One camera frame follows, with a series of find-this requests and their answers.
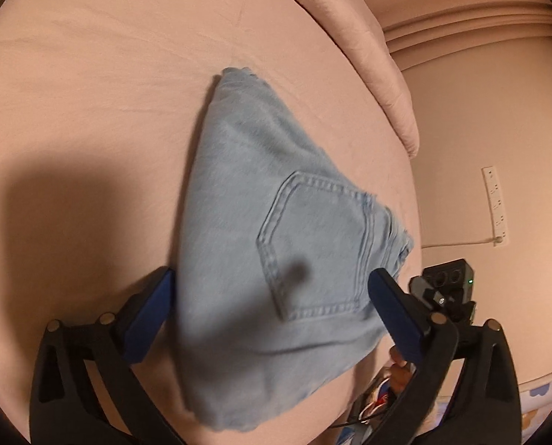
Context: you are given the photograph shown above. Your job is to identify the white power strip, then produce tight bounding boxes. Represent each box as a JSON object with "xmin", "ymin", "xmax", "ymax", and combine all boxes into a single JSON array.
[{"xmin": 482, "ymin": 164, "xmax": 509, "ymax": 244}]

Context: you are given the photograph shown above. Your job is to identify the printed floor mat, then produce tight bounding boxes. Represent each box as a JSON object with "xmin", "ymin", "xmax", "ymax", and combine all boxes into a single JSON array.
[{"xmin": 520, "ymin": 371, "xmax": 552, "ymax": 445}]

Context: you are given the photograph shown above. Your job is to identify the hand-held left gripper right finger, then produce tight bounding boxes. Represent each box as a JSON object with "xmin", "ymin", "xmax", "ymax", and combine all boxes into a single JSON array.
[{"xmin": 363, "ymin": 269, "xmax": 522, "ymax": 445}]

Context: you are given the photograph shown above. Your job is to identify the white cable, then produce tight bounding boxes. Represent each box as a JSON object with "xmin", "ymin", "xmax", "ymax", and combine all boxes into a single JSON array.
[{"xmin": 421, "ymin": 235, "xmax": 506, "ymax": 251}]

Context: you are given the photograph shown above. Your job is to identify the pink bed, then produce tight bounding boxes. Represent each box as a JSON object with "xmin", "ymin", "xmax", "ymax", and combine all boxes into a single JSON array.
[{"xmin": 0, "ymin": 0, "xmax": 426, "ymax": 445}]

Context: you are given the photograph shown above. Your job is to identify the red white lanyard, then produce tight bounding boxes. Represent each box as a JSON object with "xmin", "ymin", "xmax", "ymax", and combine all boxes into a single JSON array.
[{"xmin": 350, "ymin": 375, "xmax": 399, "ymax": 433}]

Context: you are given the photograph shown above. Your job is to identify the person's right hand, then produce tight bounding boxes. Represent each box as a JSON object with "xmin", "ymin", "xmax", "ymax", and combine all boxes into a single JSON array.
[{"xmin": 389, "ymin": 347, "xmax": 418, "ymax": 398}]

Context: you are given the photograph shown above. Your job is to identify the pink pillow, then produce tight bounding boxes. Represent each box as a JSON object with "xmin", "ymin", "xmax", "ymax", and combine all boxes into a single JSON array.
[{"xmin": 252, "ymin": 0, "xmax": 420, "ymax": 159}]

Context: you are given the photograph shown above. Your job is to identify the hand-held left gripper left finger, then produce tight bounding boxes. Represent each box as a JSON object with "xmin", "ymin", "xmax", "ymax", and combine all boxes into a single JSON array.
[{"xmin": 29, "ymin": 266, "xmax": 185, "ymax": 445}]

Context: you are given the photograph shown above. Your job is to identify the light blue denim pants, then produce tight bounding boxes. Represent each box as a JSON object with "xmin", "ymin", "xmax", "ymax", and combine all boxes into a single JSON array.
[{"xmin": 174, "ymin": 67, "xmax": 416, "ymax": 433}]

